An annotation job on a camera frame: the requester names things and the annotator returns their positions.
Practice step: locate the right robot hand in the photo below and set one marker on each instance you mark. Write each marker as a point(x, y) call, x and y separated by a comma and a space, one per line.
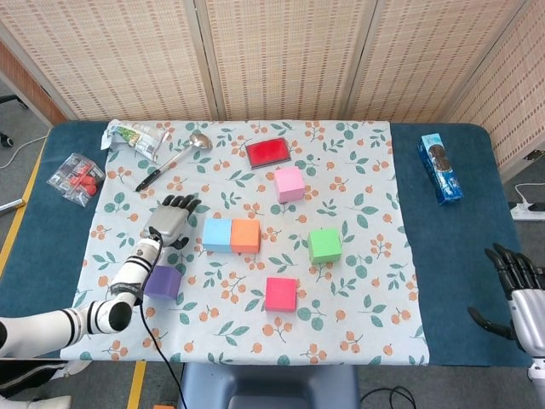
point(531, 324)

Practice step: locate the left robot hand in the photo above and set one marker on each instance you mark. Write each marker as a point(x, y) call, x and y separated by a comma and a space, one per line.
point(166, 221)

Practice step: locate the light blue foam cube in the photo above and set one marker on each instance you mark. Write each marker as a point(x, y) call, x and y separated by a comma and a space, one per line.
point(216, 235)

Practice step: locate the purple foam cube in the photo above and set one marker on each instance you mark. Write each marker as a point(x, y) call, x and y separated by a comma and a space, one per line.
point(164, 282)

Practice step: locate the orange foam cube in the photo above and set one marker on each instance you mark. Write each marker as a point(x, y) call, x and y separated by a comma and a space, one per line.
point(244, 235)

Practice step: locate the green foam cube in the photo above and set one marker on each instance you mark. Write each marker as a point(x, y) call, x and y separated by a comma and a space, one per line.
point(324, 246)

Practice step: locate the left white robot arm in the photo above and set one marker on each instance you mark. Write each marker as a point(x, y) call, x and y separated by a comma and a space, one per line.
point(127, 277)

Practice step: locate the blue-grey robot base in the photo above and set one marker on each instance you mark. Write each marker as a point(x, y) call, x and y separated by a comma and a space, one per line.
point(264, 383)

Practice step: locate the crumpled snack bag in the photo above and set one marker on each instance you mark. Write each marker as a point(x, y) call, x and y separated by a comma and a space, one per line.
point(132, 136)

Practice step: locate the plastic bag with red caps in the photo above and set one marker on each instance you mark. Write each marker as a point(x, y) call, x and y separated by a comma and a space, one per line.
point(76, 176)

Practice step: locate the white power strip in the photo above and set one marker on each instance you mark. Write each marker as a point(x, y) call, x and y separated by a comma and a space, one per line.
point(528, 212)

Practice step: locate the red ink stamp pad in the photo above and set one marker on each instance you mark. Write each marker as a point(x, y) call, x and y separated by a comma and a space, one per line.
point(267, 153)

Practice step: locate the light pink foam cube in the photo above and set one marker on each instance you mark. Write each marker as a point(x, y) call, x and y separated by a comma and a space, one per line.
point(288, 183)

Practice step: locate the floral tablecloth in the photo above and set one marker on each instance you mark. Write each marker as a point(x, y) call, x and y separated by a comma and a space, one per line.
point(238, 332)

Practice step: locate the red foam cube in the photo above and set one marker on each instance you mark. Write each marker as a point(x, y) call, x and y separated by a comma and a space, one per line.
point(280, 294)

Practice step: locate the metal bar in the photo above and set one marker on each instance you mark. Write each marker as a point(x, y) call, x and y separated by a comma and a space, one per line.
point(10, 205)

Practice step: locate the bamboo folding screen panel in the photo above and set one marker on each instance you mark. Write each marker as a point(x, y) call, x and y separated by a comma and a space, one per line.
point(119, 55)
point(434, 55)
point(285, 55)
point(515, 106)

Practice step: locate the blue cookie box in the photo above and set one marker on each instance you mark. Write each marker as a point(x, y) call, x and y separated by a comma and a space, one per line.
point(440, 170)

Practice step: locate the black office chair base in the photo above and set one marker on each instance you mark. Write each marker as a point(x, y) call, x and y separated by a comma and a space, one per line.
point(13, 100)

